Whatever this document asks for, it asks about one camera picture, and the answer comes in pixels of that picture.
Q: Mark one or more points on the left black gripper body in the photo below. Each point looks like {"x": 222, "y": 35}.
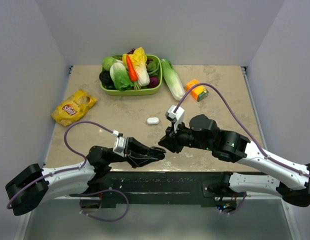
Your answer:
{"x": 127, "y": 153}

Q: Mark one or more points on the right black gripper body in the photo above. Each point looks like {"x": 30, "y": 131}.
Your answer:
{"x": 183, "y": 137}

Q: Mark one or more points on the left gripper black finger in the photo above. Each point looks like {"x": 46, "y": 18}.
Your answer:
{"x": 137, "y": 147}
{"x": 139, "y": 160}

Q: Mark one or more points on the black earbud charging case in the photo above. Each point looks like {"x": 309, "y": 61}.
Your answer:
{"x": 156, "y": 152}

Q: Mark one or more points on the white earbud charging case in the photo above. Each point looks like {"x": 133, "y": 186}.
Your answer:
{"x": 153, "y": 121}

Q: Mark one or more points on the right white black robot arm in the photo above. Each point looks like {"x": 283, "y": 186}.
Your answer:
{"x": 285, "y": 179}

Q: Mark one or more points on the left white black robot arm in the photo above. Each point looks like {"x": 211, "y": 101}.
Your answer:
{"x": 35, "y": 185}

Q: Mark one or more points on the orange juice carton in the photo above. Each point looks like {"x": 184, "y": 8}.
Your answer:
{"x": 199, "y": 93}

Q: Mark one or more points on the green plastic vegetable tray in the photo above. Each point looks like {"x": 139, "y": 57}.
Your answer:
{"x": 144, "y": 91}

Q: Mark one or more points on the napa cabbage on table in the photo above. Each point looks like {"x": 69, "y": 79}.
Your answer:
{"x": 172, "y": 79}

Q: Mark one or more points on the purple onion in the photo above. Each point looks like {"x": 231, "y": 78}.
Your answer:
{"x": 154, "y": 82}

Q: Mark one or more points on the green white bok choy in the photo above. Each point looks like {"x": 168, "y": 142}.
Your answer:
{"x": 120, "y": 77}

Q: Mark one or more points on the orange toy carrot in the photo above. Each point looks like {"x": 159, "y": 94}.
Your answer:
{"x": 131, "y": 71}

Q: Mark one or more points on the yellow Lays chips bag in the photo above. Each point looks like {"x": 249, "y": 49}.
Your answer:
{"x": 73, "y": 108}

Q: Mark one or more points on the dark green leafy vegetable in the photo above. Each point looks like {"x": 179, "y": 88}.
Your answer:
{"x": 152, "y": 67}

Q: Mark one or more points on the black round vegetable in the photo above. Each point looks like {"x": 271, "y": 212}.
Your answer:
{"x": 105, "y": 78}

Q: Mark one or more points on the yellow white cabbage in tray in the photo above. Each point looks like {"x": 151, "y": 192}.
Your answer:
{"x": 139, "y": 61}

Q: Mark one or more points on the green round vegetable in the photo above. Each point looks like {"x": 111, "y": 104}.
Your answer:
{"x": 107, "y": 62}

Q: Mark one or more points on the dark red grapes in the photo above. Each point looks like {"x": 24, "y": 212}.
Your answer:
{"x": 131, "y": 51}

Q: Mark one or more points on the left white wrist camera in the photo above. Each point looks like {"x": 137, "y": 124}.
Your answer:
{"x": 119, "y": 143}

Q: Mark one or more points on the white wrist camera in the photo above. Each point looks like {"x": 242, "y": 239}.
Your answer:
{"x": 176, "y": 117}
{"x": 119, "y": 143}

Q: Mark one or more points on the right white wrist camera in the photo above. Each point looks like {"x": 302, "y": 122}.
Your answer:
{"x": 176, "y": 117}

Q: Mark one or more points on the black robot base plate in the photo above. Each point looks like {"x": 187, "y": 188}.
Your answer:
{"x": 205, "y": 189}

